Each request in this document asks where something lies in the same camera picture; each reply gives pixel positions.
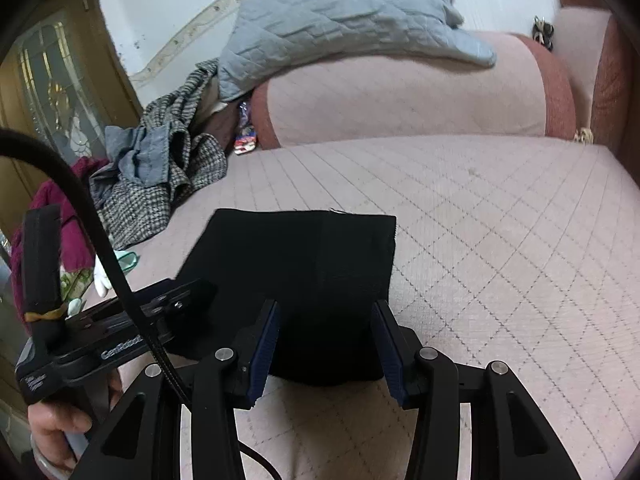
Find person's left hand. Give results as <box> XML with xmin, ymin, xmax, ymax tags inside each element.
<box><xmin>27</xmin><ymin>367</ymin><xmax>125</xmax><ymax>467</ymax></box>

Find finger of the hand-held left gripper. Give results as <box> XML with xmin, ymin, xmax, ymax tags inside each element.
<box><xmin>65</xmin><ymin>280</ymin><xmax>218</xmax><ymax>331</ymax></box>
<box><xmin>150</xmin><ymin>307</ymin><xmax>203</xmax><ymax>347</ymax></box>

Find grey quilted blanket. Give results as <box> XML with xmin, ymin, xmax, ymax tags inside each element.
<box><xmin>217</xmin><ymin>0</ymin><xmax>498</xmax><ymax>103</ymax></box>

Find colourful snack packet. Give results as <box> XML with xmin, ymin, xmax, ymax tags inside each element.
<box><xmin>233</xmin><ymin>101</ymin><xmax>260</xmax><ymax>157</ymax></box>

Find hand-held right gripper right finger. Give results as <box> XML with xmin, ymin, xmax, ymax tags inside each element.
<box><xmin>370</xmin><ymin>299</ymin><xmax>583</xmax><ymax>480</ymax></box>

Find black pants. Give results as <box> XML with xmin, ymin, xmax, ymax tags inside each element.
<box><xmin>167</xmin><ymin>207</ymin><xmax>398</xmax><ymax>387</ymax></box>

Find magenta garment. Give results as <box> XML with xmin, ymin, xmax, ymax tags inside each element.
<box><xmin>10</xmin><ymin>156</ymin><xmax>108</xmax><ymax>331</ymax></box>

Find wooden glazed door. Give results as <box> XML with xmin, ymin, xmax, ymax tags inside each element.
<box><xmin>0</xmin><ymin>0</ymin><xmax>146</xmax><ymax>241</ymax></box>

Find pink bolster cushion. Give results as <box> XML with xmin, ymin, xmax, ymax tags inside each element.
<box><xmin>250</xmin><ymin>30</ymin><xmax>578</xmax><ymax>151</ymax></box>

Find pale bracelet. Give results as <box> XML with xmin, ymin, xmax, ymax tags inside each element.
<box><xmin>29</xmin><ymin>432</ymin><xmax>78</xmax><ymax>473</ymax></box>

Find pink quilted sofa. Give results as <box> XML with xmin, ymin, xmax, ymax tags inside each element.
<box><xmin>112</xmin><ymin>0</ymin><xmax>636</xmax><ymax>480</ymax></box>

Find checked tweed coat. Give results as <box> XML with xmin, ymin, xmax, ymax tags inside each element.
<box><xmin>87</xmin><ymin>59</ymin><xmax>228</xmax><ymax>252</ymax></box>

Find white green cloth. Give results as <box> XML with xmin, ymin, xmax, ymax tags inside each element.
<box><xmin>60</xmin><ymin>249</ymin><xmax>141</xmax><ymax>311</ymax></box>

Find black cable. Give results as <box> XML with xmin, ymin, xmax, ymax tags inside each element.
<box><xmin>0</xmin><ymin>129</ymin><xmax>281</xmax><ymax>480</ymax></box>

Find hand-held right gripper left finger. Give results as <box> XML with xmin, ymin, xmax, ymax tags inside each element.
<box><xmin>70</xmin><ymin>298</ymin><xmax>281</xmax><ymax>480</ymax></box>

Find blue-grey denim shirt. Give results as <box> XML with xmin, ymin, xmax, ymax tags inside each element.
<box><xmin>104</xmin><ymin>126</ymin><xmax>193</xmax><ymax>186</ymax></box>

